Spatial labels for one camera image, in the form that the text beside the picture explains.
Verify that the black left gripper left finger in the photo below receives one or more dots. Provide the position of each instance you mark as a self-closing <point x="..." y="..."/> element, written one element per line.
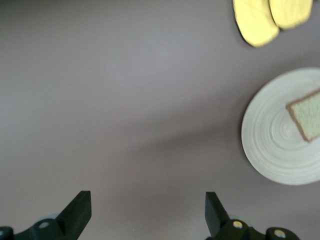
<point x="72" y="215"/>

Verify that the brown bread slice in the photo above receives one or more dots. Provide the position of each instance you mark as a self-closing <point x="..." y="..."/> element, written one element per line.
<point x="307" y="115"/>

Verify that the round light wooden plate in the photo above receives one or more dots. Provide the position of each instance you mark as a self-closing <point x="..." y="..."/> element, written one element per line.
<point x="275" y="150"/>

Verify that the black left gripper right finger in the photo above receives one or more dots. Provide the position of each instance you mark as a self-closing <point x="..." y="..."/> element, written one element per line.
<point x="217" y="217"/>

